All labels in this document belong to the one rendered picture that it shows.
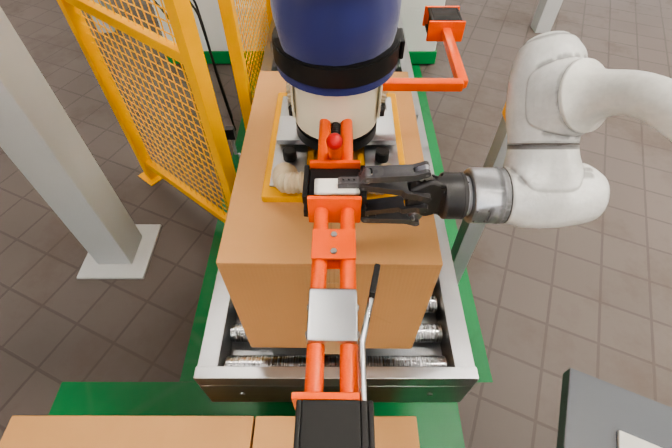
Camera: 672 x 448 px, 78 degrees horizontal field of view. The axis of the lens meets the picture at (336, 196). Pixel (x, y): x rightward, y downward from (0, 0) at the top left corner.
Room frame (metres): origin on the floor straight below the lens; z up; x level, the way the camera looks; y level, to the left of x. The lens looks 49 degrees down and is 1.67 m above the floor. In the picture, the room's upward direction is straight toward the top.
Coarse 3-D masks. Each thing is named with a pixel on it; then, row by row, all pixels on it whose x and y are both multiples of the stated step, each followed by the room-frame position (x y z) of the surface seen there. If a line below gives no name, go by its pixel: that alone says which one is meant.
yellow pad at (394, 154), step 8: (392, 96) 0.84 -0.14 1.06; (384, 104) 0.80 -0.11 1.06; (392, 104) 0.81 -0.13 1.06; (384, 112) 0.77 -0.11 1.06; (392, 112) 0.77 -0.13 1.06; (400, 136) 0.69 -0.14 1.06; (400, 144) 0.67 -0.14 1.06; (360, 152) 0.64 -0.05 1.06; (368, 152) 0.64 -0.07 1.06; (376, 152) 0.61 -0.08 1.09; (384, 152) 0.61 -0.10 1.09; (392, 152) 0.64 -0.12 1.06; (400, 152) 0.64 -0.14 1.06; (360, 160) 0.62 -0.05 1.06; (368, 160) 0.61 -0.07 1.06; (376, 160) 0.61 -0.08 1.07; (384, 160) 0.60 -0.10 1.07; (392, 160) 0.61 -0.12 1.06; (400, 160) 0.62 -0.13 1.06
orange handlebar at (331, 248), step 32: (448, 32) 0.92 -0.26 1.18; (320, 128) 0.58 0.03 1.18; (352, 128) 0.59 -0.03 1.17; (320, 224) 0.36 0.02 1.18; (352, 224) 0.36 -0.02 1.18; (320, 256) 0.31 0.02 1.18; (352, 256) 0.31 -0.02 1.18; (352, 288) 0.26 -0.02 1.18; (320, 352) 0.18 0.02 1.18; (352, 352) 0.18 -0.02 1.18; (320, 384) 0.14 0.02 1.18; (352, 384) 0.14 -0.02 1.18
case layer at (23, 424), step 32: (32, 416) 0.25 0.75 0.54; (64, 416) 0.25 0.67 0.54; (96, 416) 0.25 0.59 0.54; (128, 416) 0.25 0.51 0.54; (160, 416) 0.25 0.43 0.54; (192, 416) 0.25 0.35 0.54; (224, 416) 0.25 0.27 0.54; (256, 416) 0.25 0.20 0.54; (288, 416) 0.25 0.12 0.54; (384, 416) 0.25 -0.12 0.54
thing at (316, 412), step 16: (304, 400) 0.12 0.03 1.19; (320, 400) 0.12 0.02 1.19; (336, 400) 0.12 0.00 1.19; (352, 400) 0.12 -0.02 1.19; (304, 416) 0.11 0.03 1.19; (320, 416) 0.11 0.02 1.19; (336, 416) 0.11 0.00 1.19; (352, 416) 0.11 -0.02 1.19; (304, 432) 0.09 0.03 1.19; (320, 432) 0.09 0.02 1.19; (336, 432) 0.09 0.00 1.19; (352, 432) 0.09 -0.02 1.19
